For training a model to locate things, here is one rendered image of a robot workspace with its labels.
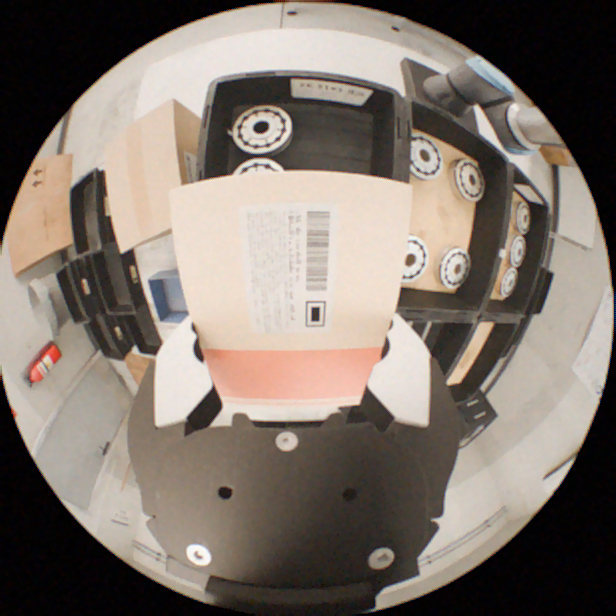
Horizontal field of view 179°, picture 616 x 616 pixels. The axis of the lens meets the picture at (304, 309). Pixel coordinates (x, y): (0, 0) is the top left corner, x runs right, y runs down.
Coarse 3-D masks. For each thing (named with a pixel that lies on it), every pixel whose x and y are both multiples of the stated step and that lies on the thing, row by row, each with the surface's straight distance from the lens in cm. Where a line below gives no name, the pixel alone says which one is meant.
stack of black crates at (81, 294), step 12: (72, 264) 147; (84, 264) 148; (60, 276) 172; (72, 276) 144; (84, 276) 150; (60, 288) 170; (72, 288) 174; (84, 288) 148; (96, 288) 153; (72, 300) 173; (84, 300) 147; (96, 300) 151; (72, 312) 172; (84, 312) 146; (96, 312) 151
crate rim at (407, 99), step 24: (408, 96) 40; (408, 120) 37; (456, 120) 45; (408, 144) 35; (408, 168) 34; (504, 216) 53; (408, 312) 38; (432, 312) 42; (456, 312) 49; (480, 312) 55
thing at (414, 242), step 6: (408, 240) 42; (414, 240) 42; (420, 240) 43; (408, 246) 42; (414, 246) 42; (420, 246) 44; (426, 246) 44; (420, 252) 43; (426, 252) 44; (420, 258) 44; (426, 258) 45; (420, 264) 44; (426, 264) 45; (414, 270) 44; (420, 270) 45; (402, 276) 43; (408, 276) 44; (414, 276) 44; (408, 282) 44
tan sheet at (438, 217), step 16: (448, 160) 53; (416, 192) 46; (432, 192) 48; (448, 192) 52; (416, 208) 46; (432, 208) 48; (448, 208) 51; (464, 208) 55; (416, 224) 46; (432, 224) 48; (448, 224) 52; (464, 224) 56; (432, 240) 49; (448, 240) 52; (464, 240) 56; (432, 256) 50; (432, 272) 51; (416, 288) 50; (432, 288) 53; (448, 288) 57
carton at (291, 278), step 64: (192, 192) 10; (256, 192) 9; (320, 192) 9; (384, 192) 10; (192, 256) 11; (256, 256) 10; (320, 256) 9; (384, 256) 10; (192, 320) 12; (256, 320) 11; (320, 320) 11; (384, 320) 12; (256, 384) 15; (320, 384) 14
